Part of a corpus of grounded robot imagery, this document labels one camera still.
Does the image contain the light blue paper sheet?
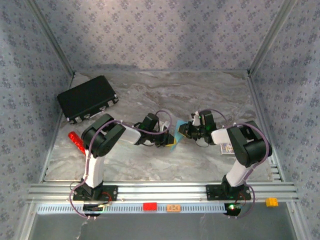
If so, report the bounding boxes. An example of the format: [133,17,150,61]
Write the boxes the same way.
[169,119,188,153]

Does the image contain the red toy brick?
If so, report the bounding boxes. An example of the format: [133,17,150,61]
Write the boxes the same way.
[142,202,158,212]

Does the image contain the black hard case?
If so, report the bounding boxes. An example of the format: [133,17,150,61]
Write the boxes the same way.
[56,75,120,125]

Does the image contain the red foil wrapped tube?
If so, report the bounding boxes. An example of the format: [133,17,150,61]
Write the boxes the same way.
[67,131,88,155]

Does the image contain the black controller board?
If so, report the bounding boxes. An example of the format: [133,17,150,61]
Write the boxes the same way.
[223,202,243,216]
[82,203,105,217]

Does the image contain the yellow toy brick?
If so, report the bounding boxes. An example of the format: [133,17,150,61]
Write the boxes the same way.
[265,197,279,208]

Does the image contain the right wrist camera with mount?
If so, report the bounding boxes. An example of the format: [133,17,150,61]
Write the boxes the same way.
[178,112,201,140]

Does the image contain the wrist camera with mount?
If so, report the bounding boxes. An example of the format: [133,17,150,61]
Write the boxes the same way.
[154,120,175,148]
[178,112,201,140]

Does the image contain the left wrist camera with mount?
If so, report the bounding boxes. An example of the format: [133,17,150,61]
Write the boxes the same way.
[154,120,175,148]

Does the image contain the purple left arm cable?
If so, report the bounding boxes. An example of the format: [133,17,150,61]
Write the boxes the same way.
[69,110,174,221]

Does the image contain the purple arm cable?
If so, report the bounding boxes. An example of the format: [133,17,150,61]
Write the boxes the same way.
[69,110,174,221]
[203,108,273,220]

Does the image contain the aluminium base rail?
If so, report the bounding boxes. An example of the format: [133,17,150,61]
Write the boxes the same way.
[27,181,300,204]

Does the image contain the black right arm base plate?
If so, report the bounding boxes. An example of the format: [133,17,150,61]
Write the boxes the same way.
[205,184,252,202]

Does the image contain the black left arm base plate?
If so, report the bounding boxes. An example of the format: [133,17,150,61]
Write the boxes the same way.
[72,185,119,202]

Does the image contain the white slotted cable duct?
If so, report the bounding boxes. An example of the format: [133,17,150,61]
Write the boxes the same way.
[36,202,242,215]

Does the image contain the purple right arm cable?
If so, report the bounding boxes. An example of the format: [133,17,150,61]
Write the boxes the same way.
[203,108,273,220]

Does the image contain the aluminium corner post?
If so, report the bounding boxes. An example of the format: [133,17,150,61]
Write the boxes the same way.
[24,0,77,77]
[247,0,300,76]

